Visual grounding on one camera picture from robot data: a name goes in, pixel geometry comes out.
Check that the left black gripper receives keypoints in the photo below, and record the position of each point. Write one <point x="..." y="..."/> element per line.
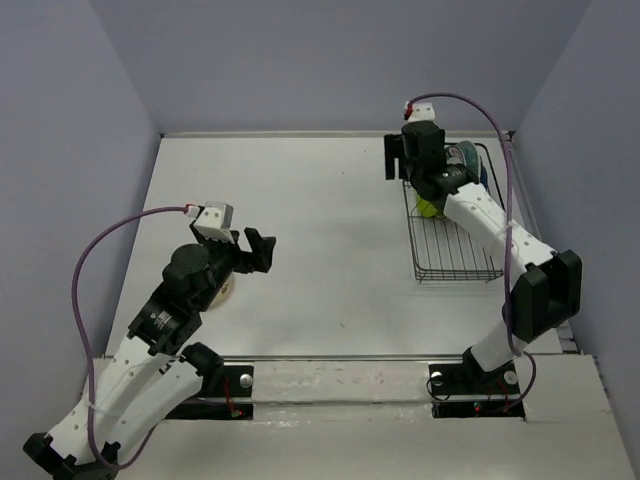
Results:
<point x="259" y="259"/>

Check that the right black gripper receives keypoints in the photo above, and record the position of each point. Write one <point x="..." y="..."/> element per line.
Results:
<point x="394" y="148"/>

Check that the lime green plate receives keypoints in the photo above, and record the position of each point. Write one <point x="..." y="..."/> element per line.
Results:
<point x="428" y="210"/>

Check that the red and teal floral plate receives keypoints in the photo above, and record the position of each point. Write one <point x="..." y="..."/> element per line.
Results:
<point x="470" y="157"/>

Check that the dark blue leaf plate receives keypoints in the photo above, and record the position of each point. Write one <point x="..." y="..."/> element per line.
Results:
<point x="483" y="175"/>

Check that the white green-rimmed plate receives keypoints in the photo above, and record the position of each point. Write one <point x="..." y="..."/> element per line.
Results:
<point x="454" y="155"/>

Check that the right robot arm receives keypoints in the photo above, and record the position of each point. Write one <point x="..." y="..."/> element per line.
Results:
<point x="543" y="285"/>

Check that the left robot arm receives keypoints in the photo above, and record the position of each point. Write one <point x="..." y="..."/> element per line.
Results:
<point x="156" y="366"/>

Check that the cream beige plate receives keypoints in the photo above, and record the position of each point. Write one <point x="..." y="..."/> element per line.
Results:
<point x="224" y="293"/>

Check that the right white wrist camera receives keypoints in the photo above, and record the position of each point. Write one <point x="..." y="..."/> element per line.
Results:
<point x="419" y="111"/>

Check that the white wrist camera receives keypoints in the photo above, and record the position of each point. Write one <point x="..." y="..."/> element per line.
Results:
<point x="212" y="221"/>
<point x="419" y="111"/>

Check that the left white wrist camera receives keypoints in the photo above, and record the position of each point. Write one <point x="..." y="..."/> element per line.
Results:
<point x="212" y="221"/>

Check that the black wire dish rack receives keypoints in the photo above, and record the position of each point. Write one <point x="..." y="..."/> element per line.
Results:
<point x="442" y="250"/>

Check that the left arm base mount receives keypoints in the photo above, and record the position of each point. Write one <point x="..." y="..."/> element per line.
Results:
<point x="226" y="398"/>

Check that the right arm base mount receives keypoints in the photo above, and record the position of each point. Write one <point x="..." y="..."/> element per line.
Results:
<point x="455" y="396"/>

